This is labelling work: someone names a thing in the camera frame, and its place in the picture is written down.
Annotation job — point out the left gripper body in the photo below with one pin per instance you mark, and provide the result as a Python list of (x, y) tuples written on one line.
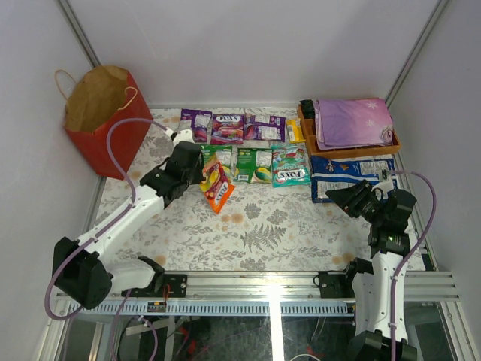
[(192, 162)]

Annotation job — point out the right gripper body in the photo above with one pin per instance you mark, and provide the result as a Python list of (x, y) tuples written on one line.
[(371, 210)]

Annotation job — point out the orange Fox's candy bag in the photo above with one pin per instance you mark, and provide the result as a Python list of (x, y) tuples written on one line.
[(216, 184)]

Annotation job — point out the blue chips bag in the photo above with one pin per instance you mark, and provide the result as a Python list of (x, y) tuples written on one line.
[(331, 174)]

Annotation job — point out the purple snack packet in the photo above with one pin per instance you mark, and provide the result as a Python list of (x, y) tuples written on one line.
[(197, 121), (261, 127)]

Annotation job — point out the colourful snack packet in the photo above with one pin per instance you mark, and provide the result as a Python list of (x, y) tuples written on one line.
[(227, 129)]

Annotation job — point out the green yellow snack bag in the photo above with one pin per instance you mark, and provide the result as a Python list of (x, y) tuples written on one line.
[(254, 165)]

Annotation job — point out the green white snack packet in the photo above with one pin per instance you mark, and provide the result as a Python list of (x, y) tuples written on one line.
[(289, 166)]

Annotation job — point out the yellow snack packet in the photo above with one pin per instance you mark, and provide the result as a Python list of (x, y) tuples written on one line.
[(294, 132)]

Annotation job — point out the red paper bag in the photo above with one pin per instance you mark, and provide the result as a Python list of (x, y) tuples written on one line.
[(105, 96)]

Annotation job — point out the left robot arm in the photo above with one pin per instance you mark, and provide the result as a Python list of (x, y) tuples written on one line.
[(80, 267)]

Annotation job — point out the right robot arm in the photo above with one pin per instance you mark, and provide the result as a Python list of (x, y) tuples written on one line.
[(378, 282)]

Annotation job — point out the purple folded cloth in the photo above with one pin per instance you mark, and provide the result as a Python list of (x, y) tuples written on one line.
[(342, 124)]

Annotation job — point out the black items in tray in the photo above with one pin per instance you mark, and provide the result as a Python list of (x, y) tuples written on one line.
[(307, 109)]

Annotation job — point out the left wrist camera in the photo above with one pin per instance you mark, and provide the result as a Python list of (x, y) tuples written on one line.
[(179, 136)]

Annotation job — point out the aluminium rail frame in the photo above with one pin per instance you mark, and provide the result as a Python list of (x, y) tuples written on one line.
[(294, 293)]

